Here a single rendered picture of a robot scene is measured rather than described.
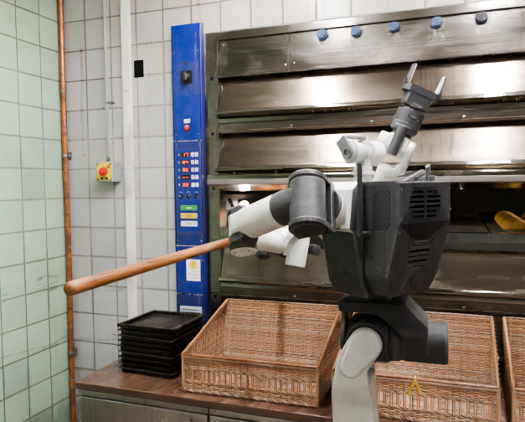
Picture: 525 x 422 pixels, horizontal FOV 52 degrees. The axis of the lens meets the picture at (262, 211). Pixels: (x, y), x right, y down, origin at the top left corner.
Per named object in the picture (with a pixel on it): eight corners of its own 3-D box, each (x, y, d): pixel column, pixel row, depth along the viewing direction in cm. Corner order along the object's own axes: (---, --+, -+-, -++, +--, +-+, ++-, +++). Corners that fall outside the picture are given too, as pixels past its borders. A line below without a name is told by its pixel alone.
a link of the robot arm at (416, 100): (445, 95, 170) (429, 131, 171) (433, 96, 179) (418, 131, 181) (409, 79, 168) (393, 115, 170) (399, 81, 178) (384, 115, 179)
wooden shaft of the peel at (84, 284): (73, 296, 110) (72, 282, 110) (61, 295, 111) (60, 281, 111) (300, 224, 271) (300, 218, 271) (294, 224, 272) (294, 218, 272)
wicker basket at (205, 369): (227, 354, 258) (226, 296, 256) (344, 366, 239) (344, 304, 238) (178, 392, 212) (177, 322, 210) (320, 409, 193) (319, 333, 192)
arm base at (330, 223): (312, 247, 140) (345, 234, 132) (275, 234, 133) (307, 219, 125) (311, 196, 147) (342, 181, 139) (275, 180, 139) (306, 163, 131)
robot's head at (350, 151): (380, 154, 147) (368, 132, 150) (357, 154, 142) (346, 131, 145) (366, 168, 151) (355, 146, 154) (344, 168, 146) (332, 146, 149)
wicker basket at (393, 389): (354, 367, 238) (354, 305, 236) (494, 382, 218) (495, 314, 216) (329, 411, 192) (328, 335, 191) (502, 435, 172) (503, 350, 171)
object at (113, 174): (105, 182, 279) (104, 162, 279) (120, 181, 276) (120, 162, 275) (95, 182, 272) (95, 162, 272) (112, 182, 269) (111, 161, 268)
